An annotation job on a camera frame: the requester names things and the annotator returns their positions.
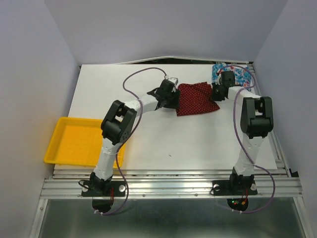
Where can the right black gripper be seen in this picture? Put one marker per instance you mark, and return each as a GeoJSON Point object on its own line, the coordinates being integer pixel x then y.
{"type": "Point", "coordinates": [214, 97]}

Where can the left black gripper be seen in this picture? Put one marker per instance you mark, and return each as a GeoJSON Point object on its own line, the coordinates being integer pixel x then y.
{"type": "Point", "coordinates": [175, 102]}

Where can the red polka dot skirt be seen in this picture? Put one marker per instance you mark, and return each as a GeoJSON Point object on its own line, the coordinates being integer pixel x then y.
{"type": "Point", "coordinates": [195, 99]}

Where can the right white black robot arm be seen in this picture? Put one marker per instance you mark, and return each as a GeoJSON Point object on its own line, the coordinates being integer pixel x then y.
{"type": "Point", "coordinates": [256, 122]}

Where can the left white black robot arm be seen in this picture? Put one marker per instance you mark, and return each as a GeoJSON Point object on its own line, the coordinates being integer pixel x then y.
{"type": "Point", "coordinates": [117, 127]}

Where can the blue floral folded skirt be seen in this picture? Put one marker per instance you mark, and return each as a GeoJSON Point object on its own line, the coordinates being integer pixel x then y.
{"type": "Point", "coordinates": [241, 74]}

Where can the yellow plastic tray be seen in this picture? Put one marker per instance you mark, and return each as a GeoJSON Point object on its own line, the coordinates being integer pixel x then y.
{"type": "Point", "coordinates": [75, 141]}

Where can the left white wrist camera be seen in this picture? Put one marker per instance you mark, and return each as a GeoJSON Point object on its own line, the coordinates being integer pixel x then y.
{"type": "Point", "coordinates": [174, 80]}

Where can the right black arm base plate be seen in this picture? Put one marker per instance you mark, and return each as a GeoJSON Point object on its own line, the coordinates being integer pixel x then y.
{"type": "Point", "coordinates": [226, 188]}

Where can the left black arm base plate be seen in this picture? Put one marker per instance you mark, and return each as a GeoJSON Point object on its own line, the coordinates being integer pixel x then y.
{"type": "Point", "coordinates": [112, 188]}

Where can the aluminium frame rail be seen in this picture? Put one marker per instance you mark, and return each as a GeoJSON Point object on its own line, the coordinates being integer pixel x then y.
{"type": "Point", "coordinates": [159, 184]}

